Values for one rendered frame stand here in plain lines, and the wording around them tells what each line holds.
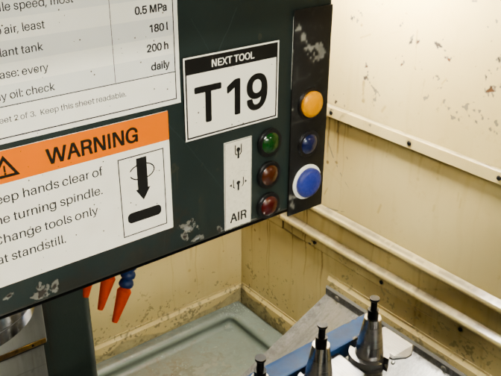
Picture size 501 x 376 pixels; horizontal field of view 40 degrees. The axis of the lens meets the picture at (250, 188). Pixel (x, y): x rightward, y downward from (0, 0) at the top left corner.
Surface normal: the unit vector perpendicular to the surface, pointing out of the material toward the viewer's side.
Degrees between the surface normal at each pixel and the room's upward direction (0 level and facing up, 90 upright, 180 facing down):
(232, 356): 0
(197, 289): 90
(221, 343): 0
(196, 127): 90
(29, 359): 90
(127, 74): 90
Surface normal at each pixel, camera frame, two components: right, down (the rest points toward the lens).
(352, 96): -0.79, 0.27
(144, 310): 0.62, 0.35
